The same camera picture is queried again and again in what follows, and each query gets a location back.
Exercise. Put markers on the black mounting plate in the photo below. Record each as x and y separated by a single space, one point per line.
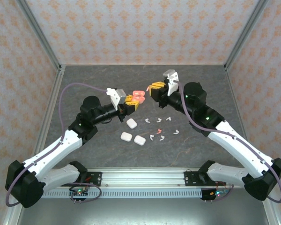
94 181
189 180

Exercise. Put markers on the pink charging case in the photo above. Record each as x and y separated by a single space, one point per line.
138 93

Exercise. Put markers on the white charging case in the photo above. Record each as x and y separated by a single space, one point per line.
139 140
126 137
131 123

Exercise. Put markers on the aluminium frame post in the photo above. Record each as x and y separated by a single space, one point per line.
38 30
246 30

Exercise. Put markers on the grey metal base plate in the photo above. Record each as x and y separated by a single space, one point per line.
142 213

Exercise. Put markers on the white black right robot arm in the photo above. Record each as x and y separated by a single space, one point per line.
238 145

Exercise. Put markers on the aluminium table edge rail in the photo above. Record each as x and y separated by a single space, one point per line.
236 93
50 105

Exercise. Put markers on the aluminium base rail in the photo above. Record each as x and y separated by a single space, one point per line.
142 178

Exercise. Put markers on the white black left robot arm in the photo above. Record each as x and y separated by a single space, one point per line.
51 152

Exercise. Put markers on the controller circuit board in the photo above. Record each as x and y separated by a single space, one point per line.
213 194
78 192

